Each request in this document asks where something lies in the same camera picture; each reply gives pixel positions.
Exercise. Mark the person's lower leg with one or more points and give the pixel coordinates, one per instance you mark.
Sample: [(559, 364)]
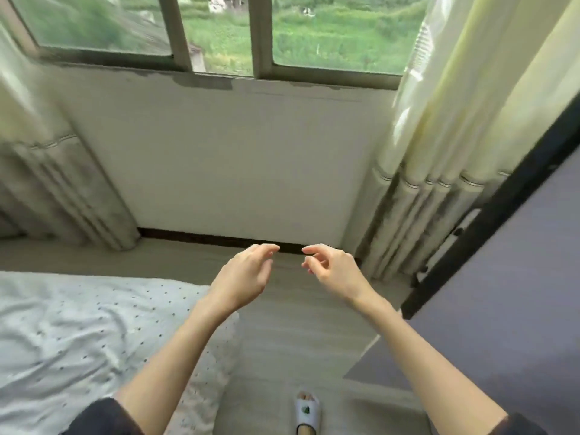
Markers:
[(306, 429)]

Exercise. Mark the grey wooden wardrobe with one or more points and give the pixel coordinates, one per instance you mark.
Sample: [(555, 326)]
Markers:
[(507, 312)]

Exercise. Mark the person's black left sleeve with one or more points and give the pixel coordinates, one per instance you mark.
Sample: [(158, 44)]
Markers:
[(104, 419)]

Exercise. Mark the person's left forearm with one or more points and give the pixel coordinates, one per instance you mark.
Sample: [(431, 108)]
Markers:
[(177, 371)]

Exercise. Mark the white dotted bed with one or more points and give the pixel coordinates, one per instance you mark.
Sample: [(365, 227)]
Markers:
[(81, 349)]

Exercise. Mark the white slipper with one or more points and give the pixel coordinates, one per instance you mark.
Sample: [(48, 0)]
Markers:
[(306, 410)]

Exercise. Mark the person's black sleeve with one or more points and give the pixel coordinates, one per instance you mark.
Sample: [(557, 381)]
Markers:
[(518, 425), (104, 419)]

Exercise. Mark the person's black right sleeve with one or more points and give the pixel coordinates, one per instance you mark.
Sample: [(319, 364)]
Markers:
[(518, 425)]

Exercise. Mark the person's right forearm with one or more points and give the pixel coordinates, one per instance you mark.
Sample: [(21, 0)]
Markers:
[(435, 371)]

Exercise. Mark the grey framed window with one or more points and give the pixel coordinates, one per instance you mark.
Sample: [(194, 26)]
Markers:
[(317, 36)]

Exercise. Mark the person's right hand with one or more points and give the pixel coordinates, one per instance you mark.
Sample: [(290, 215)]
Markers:
[(340, 272)]

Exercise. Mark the person's left hand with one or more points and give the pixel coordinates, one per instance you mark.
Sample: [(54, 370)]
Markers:
[(243, 281)]

